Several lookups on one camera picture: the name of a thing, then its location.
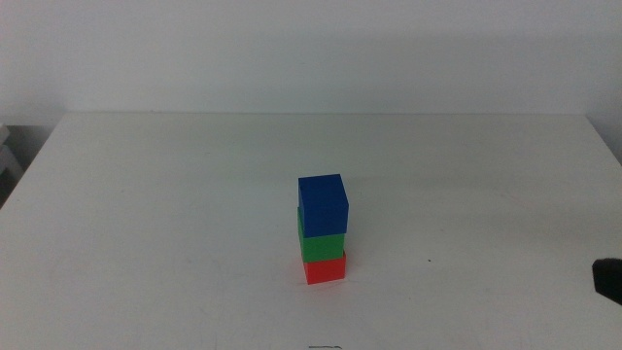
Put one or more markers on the blue cube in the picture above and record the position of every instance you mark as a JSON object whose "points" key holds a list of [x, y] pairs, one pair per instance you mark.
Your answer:
{"points": [[323, 206]]}

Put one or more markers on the red cube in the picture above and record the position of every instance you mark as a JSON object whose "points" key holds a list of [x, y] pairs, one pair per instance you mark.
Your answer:
{"points": [[324, 273]]}

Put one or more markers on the green cube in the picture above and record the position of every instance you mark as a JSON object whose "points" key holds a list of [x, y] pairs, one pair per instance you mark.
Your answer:
{"points": [[321, 248]]}

